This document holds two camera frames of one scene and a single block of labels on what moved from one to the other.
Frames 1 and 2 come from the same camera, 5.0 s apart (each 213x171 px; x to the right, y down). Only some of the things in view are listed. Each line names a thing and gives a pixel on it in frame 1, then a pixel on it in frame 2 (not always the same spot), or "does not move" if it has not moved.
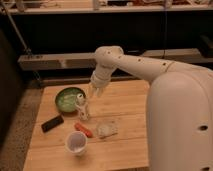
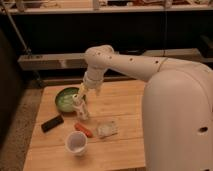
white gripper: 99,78 to 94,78
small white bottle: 82,107 does not move
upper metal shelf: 8,7 does not move
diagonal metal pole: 25,47 does not move
